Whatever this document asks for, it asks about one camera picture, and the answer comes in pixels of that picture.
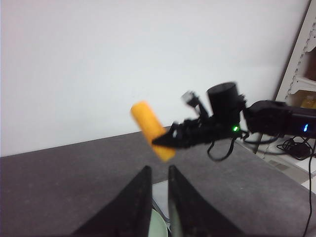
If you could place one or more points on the left gripper black left claw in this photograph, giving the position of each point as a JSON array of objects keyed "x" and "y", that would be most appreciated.
[{"x": 127, "y": 215}]

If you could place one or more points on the left gripper black right claw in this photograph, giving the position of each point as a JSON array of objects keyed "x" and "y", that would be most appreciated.
[{"x": 191, "y": 215}]

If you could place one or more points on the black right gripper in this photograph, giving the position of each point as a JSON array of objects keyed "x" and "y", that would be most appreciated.
[{"x": 226, "y": 104}]

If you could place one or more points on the yellow corn cob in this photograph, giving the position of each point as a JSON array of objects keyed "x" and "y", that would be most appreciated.
[{"x": 151, "y": 128}]

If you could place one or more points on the pale green plate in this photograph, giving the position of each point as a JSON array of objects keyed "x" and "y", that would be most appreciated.
[{"x": 157, "y": 227}]

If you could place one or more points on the silver digital kitchen scale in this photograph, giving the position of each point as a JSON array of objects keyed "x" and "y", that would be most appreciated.
[{"x": 160, "y": 199}]

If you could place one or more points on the white metal shelf rack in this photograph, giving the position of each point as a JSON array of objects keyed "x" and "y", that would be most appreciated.
[{"x": 299, "y": 79}]

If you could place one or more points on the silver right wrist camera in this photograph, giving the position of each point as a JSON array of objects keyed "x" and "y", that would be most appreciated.
[{"x": 190, "y": 99}]

